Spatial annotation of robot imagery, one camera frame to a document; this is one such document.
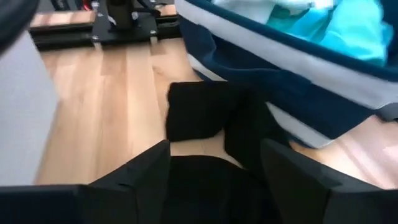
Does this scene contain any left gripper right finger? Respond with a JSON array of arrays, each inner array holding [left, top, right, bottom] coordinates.
[[261, 138, 398, 224]]

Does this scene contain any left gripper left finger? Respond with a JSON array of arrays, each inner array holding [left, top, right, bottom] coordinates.
[[0, 139, 171, 224]]

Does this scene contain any black cloth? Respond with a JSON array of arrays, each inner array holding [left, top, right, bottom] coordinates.
[[160, 80, 295, 224]]

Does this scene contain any turquoise cloth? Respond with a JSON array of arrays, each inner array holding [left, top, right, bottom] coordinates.
[[266, 0, 395, 68]]

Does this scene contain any light blue shirt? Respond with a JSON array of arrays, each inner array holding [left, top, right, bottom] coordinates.
[[211, 0, 335, 25]]

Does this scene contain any dark blue fabric basket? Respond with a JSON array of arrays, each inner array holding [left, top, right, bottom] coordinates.
[[173, 0, 398, 149]]

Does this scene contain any white plastic storage bin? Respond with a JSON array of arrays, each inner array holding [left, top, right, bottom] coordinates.
[[0, 30, 62, 187]]

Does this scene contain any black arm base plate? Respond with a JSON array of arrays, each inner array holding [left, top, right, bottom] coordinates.
[[91, 0, 160, 44]]

